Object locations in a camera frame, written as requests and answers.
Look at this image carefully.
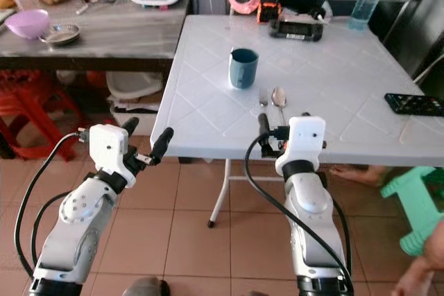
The black remote control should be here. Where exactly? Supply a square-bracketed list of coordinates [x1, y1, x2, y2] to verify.
[384, 93, 444, 116]

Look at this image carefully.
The blue cup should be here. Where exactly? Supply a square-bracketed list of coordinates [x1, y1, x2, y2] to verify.
[229, 48, 259, 89]

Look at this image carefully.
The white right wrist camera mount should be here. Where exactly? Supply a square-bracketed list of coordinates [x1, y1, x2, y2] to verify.
[275, 116, 327, 176]

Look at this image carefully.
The black rectangular device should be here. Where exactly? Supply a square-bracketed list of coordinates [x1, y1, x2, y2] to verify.
[269, 20, 325, 42]

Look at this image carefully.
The person's bare foot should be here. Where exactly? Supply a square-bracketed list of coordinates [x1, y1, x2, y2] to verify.
[330, 164, 393, 186]

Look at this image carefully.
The white plastic seat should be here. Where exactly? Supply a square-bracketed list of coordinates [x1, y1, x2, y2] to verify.
[106, 72, 164, 101]

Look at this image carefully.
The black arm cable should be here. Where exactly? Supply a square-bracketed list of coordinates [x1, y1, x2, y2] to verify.
[31, 191, 71, 270]
[244, 130, 356, 295]
[13, 130, 92, 280]

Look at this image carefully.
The large purple bowl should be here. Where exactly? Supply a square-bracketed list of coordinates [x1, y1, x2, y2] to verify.
[5, 9, 51, 40]

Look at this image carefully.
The metal bowl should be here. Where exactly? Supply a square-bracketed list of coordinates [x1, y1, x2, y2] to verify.
[42, 24, 82, 46]

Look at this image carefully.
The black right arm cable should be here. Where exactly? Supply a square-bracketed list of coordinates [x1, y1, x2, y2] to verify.
[244, 130, 356, 295]

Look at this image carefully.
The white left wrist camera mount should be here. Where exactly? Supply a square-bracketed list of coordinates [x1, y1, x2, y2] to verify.
[87, 123, 130, 187]

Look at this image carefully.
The white storage bin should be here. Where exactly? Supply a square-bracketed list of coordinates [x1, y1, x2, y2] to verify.
[111, 105, 159, 136]

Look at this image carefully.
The metal spoon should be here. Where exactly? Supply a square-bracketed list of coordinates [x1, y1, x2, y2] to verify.
[271, 86, 289, 127]

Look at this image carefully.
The orange and black device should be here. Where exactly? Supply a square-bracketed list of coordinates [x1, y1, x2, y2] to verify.
[257, 3, 283, 24]

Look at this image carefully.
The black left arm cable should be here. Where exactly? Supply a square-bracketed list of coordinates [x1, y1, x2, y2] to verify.
[13, 130, 92, 280]
[31, 191, 71, 270]

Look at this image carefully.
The green plastic stool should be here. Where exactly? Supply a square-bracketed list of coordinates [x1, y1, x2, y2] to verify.
[380, 166, 444, 256]

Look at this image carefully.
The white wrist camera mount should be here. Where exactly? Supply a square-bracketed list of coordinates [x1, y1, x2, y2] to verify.
[87, 123, 130, 187]
[275, 116, 327, 176]

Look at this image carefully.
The white plastic folding table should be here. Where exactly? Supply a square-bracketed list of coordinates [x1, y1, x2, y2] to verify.
[151, 15, 444, 229]

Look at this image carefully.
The dark wooden table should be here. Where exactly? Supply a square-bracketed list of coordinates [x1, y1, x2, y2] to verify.
[0, 0, 191, 137]

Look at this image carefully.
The red plastic stool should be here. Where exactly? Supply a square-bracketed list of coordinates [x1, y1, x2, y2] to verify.
[0, 69, 84, 162]

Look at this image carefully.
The grey robot foot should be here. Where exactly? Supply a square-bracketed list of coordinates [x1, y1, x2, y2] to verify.
[121, 277, 167, 296]

